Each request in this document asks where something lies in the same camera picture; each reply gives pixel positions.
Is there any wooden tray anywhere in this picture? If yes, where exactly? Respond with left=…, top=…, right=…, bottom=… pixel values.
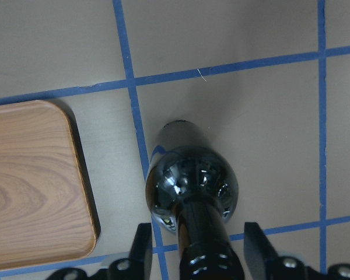
left=0, top=100, right=100, bottom=271

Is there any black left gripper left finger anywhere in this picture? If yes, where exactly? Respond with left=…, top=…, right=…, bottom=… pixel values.
left=128, top=223, right=153, bottom=280

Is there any dark glass wine bottle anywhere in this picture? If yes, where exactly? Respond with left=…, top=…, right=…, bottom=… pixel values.
left=146, top=120, right=244, bottom=279

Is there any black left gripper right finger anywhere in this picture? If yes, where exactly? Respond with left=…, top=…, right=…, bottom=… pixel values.
left=244, top=222, right=279, bottom=279

